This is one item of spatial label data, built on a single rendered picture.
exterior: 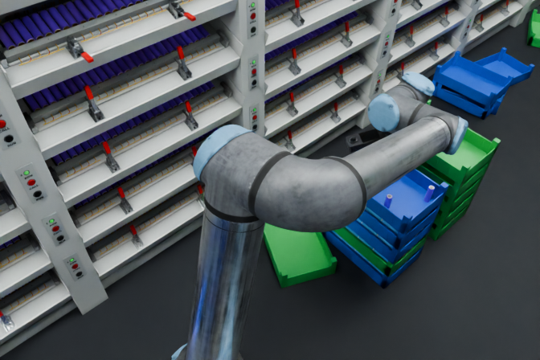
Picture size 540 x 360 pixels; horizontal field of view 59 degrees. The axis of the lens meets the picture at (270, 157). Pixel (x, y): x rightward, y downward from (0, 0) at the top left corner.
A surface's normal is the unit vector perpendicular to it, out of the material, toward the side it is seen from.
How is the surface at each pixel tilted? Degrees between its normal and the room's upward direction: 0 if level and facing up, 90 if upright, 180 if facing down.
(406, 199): 0
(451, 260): 0
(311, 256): 0
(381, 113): 78
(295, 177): 19
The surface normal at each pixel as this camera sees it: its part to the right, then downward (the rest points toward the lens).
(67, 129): 0.23, -0.48
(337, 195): 0.38, -0.01
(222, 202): -0.37, 0.41
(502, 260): 0.01, -0.70
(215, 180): -0.63, 0.29
